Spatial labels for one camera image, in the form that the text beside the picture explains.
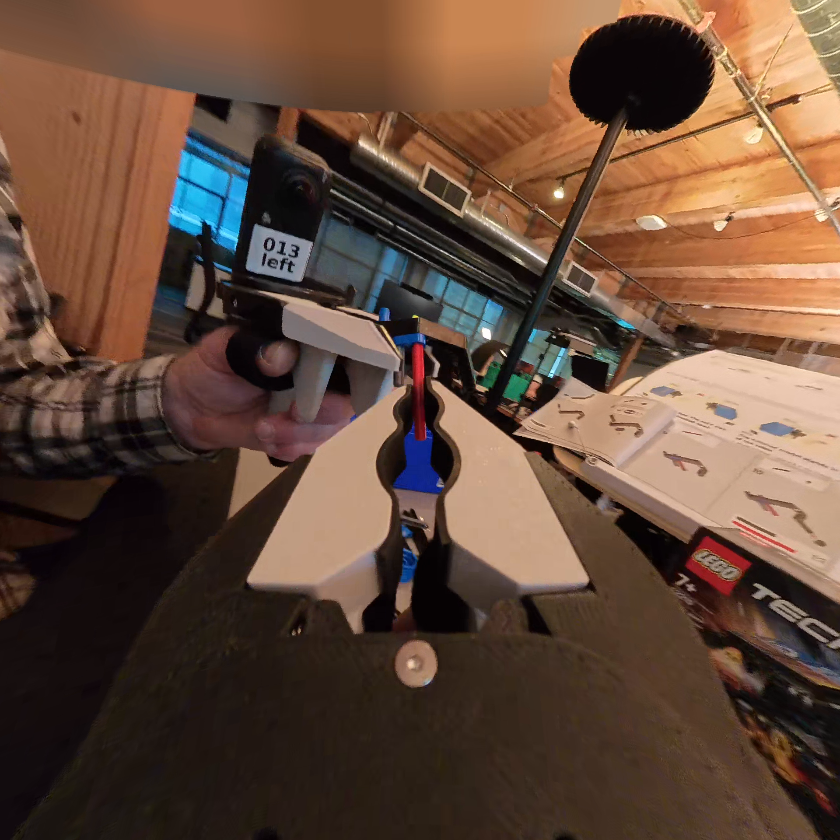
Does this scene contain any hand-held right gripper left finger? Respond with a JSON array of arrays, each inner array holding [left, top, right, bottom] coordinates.
[[247, 386, 409, 634]]

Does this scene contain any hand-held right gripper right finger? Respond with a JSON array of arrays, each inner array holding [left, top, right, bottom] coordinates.
[[410, 382, 590, 634]]

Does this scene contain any printed toy truck box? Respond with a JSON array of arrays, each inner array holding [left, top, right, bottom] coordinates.
[[666, 525, 840, 840]]

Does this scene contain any instruction booklet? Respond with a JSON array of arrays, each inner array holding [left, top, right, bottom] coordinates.
[[514, 350, 840, 595]]

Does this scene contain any silver air duct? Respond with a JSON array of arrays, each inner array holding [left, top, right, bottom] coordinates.
[[350, 133, 677, 342]]

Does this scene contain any red axle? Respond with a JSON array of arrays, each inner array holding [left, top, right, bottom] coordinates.
[[410, 343, 429, 442]]

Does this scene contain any person's left forearm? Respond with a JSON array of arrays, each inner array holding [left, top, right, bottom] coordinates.
[[0, 351, 198, 479]]

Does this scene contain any black angled beam assembly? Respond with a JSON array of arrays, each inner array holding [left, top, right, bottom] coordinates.
[[377, 306, 441, 395]]

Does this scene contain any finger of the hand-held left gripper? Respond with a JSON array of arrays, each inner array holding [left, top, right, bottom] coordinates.
[[281, 302, 406, 425], [346, 360, 396, 412]]

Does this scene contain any black round-head pole lamp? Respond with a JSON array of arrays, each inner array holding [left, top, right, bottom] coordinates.
[[489, 14, 718, 411]]

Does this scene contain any black monitor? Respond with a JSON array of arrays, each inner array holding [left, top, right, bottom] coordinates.
[[379, 281, 445, 324]]

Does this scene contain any person's left hand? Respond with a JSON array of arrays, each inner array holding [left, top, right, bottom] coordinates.
[[163, 326, 358, 466]]

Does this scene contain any silver flexible duct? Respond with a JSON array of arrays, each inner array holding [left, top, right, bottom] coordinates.
[[789, 0, 840, 74]]

